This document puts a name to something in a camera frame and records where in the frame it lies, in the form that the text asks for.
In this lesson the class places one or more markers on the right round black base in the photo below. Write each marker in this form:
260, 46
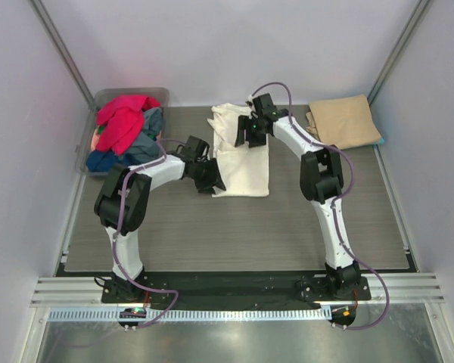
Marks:
343, 316

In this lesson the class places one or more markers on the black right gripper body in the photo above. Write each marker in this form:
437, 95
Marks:
246, 130

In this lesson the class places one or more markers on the grey blue t shirt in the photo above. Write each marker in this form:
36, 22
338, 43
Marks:
144, 148

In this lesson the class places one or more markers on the peach pink garment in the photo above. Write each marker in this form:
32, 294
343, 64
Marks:
95, 140

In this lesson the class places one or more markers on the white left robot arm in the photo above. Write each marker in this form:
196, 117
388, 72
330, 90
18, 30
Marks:
122, 204

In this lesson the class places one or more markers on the dark blue t shirt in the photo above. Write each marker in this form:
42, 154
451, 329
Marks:
98, 161

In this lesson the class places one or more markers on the left round black base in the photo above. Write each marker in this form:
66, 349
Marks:
132, 317

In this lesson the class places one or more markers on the folded beige t shirt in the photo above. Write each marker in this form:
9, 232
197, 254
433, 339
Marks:
343, 122

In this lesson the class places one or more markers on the white t shirt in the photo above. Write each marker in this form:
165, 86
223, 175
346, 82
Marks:
244, 170

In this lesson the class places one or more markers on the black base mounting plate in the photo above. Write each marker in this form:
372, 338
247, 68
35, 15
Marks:
231, 291

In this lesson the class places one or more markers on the clear plastic bin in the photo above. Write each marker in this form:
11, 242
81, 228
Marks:
100, 99

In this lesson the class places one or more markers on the slotted cable duct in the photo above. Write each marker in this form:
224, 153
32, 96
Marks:
110, 314

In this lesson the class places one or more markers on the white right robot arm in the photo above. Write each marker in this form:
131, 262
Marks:
321, 183

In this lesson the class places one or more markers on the left aluminium frame post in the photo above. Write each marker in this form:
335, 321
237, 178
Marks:
52, 32

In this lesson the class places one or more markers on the right aluminium frame post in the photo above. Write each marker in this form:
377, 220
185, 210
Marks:
408, 31

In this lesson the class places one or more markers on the aluminium frame post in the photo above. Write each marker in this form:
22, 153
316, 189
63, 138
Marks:
52, 32
408, 31

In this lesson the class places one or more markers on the round black base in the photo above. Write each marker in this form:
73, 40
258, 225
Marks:
132, 317
343, 316

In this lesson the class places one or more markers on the red t shirt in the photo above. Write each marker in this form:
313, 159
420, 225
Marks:
123, 120

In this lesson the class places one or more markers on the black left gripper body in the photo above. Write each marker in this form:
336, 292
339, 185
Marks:
206, 175

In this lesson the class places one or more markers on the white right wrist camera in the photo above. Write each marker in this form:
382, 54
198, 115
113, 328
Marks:
249, 101

